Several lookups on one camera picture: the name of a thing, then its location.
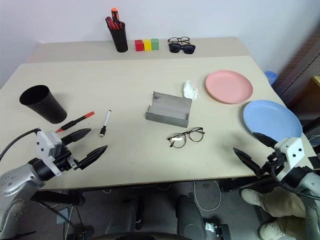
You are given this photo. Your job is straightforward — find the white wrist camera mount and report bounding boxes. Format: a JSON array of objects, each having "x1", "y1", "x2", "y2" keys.
[
  {"x1": 35, "y1": 129, "x2": 62, "y2": 176},
  {"x1": 273, "y1": 136, "x2": 306, "y2": 181}
]

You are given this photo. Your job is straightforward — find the black sunglasses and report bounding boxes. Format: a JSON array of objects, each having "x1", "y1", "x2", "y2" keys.
[{"x1": 168, "y1": 43, "x2": 197, "y2": 55}]

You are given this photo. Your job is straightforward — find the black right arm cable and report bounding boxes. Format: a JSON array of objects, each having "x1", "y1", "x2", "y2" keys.
[{"x1": 270, "y1": 164, "x2": 320, "y2": 197}]

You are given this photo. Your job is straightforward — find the blue plate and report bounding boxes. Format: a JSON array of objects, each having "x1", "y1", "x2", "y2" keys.
[{"x1": 242, "y1": 99, "x2": 303, "y2": 142}]

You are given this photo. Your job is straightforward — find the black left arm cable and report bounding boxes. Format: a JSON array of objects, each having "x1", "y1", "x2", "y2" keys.
[{"x1": 0, "y1": 128, "x2": 42, "y2": 161}]

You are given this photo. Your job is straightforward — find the white marker with black cap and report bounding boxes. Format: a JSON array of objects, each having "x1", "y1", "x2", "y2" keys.
[{"x1": 99, "y1": 109, "x2": 113, "y2": 138}]

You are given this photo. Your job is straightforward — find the empty black cup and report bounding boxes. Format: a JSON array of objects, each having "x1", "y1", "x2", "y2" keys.
[{"x1": 19, "y1": 84, "x2": 68, "y2": 125}]

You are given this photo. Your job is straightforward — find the dark grey rounded shape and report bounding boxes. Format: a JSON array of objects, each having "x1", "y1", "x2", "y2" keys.
[{"x1": 176, "y1": 194, "x2": 209, "y2": 240}]

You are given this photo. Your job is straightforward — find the black marker with red cap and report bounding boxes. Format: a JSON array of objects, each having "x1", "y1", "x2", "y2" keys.
[{"x1": 55, "y1": 111, "x2": 95, "y2": 134}]

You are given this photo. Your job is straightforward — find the tortoise frame clear glasses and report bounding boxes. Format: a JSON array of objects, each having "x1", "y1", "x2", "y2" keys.
[{"x1": 167, "y1": 127, "x2": 206, "y2": 149}]

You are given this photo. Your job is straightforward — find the khaki trousers of person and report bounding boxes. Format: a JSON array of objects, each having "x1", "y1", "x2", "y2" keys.
[{"x1": 259, "y1": 186, "x2": 308, "y2": 226}]

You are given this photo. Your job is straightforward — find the brown frame glasses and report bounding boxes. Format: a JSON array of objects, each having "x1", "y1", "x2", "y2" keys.
[{"x1": 167, "y1": 36, "x2": 191, "y2": 46}]

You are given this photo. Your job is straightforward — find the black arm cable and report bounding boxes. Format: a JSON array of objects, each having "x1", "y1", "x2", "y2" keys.
[
  {"x1": 270, "y1": 164, "x2": 320, "y2": 197},
  {"x1": 0, "y1": 128, "x2": 42, "y2": 161}
]

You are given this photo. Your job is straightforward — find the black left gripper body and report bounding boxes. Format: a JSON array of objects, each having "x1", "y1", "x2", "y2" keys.
[{"x1": 51, "y1": 142, "x2": 87, "y2": 174}]

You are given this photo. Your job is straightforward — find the white shoe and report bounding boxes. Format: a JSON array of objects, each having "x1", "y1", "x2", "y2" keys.
[
  {"x1": 239, "y1": 188, "x2": 266, "y2": 207},
  {"x1": 257, "y1": 219, "x2": 289, "y2": 240}
]

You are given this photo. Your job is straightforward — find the white cable under table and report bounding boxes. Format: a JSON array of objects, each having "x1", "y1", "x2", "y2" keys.
[{"x1": 192, "y1": 180, "x2": 222, "y2": 211}]

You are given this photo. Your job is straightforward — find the black pen holder cup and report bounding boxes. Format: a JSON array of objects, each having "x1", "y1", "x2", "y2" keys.
[{"x1": 108, "y1": 21, "x2": 129, "y2": 53}]

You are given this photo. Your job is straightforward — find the crumpled white tissue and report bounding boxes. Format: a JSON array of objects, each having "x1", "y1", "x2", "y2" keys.
[{"x1": 182, "y1": 79, "x2": 199, "y2": 101}]

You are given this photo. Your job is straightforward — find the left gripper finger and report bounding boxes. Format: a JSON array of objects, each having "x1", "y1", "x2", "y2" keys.
[
  {"x1": 60, "y1": 128, "x2": 92, "y2": 147},
  {"x1": 73, "y1": 144, "x2": 109, "y2": 171}
]

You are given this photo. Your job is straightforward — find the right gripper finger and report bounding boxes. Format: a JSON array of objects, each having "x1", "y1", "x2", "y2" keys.
[
  {"x1": 252, "y1": 131, "x2": 278, "y2": 155},
  {"x1": 232, "y1": 147, "x2": 264, "y2": 179}
]

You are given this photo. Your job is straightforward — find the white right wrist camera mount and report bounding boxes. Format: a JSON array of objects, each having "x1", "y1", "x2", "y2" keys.
[{"x1": 273, "y1": 136, "x2": 306, "y2": 181}]

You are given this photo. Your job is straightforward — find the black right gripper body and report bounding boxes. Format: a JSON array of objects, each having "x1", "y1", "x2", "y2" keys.
[{"x1": 257, "y1": 151, "x2": 287, "y2": 179}]

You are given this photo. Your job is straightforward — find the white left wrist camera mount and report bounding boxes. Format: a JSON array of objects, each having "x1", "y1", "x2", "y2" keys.
[{"x1": 35, "y1": 129, "x2": 62, "y2": 176}]

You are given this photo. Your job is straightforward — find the open grey glasses case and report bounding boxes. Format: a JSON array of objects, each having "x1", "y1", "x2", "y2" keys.
[{"x1": 145, "y1": 91, "x2": 193, "y2": 129}]

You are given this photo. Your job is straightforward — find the pink plate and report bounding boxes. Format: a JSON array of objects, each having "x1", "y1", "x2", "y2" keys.
[{"x1": 205, "y1": 69, "x2": 254, "y2": 105}]

